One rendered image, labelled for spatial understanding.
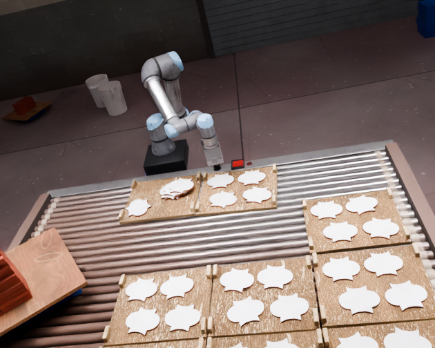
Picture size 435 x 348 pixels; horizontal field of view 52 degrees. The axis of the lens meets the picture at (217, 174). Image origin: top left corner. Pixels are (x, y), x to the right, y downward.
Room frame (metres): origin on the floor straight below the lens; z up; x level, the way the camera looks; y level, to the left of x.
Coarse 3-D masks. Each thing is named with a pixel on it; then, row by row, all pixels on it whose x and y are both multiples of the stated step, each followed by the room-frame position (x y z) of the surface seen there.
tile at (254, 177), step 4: (248, 172) 2.03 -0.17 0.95; (252, 172) 2.02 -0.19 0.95; (256, 172) 2.01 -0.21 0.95; (260, 172) 2.00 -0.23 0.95; (240, 176) 2.01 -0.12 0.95; (244, 176) 2.00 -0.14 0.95; (248, 176) 1.99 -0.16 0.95; (252, 176) 1.98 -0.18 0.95; (256, 176) 1.97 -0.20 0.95; (260, 176) 1.96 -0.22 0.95; (264, 176) 1.95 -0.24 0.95; (240, 180) 1.97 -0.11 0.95; (244, 180) 1.96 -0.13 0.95; (248, 180) 1.96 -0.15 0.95; (252, 180) 1.95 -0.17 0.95; (256, 180) 1.94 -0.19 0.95; (260, 180) 1.93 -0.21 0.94; (244, 184) 1.93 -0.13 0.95; (248, 184) 1.93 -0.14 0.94; (256, 184) 1.91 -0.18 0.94
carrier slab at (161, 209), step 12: (156, 180) 2.20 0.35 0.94; (168, 180) 2.17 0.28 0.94; (192, 180) 2.11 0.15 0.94; (132, 192) 2.15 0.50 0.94; (144, 192) 2.11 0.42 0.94; (156, 192) 2.08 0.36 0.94; (192, 192) 2.00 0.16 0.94; (156, 204) 1.97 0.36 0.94; (168, 204) 1.94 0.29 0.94; (180, 204) 1.91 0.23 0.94; (132, 216) 1.92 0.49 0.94; (144, 216) 1.89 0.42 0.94; (156, 216) 1.87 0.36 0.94; (168, 216) 1.84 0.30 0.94; (180, 216) 1.83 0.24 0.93
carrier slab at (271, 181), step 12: (264, 168) 2.04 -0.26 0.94; (264, 180) 1.93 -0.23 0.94; (276, 180) 1.91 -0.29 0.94; (204, 192) 1.97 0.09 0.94; (216, 192) 1.94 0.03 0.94; (228, 192) 1.91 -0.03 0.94; (240, 192) 1.89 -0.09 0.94; (276, 192) 1.81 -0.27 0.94; (204, 204) 1.86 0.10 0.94; (240, 204) 1.78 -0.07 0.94; (252, 204) 1.76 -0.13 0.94; (264, 204) 1.74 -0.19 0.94; (276, 204) 1.71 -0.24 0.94
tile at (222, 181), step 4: (216, 176) 2.07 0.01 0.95; (220, 176) 2.06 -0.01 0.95; (224, 176) 2.05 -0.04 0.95; (228, 176) 2.04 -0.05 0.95; (208, 180) 2.05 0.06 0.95; (212, 180) 2.04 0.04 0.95; (216, 180) 2.03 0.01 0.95; (220, 180) 2.02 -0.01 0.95; (224, 180) 2.01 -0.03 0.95; (228, 180) 2.00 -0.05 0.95; (232, 180) 1.99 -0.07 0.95; (208, 184) 2.02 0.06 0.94; (212, 184) 2.00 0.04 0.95; (216, 184) 1.99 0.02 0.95; (220, 184) 1.98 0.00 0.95; (224, 184) 1.97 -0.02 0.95; (228, 184) 1.97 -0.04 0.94
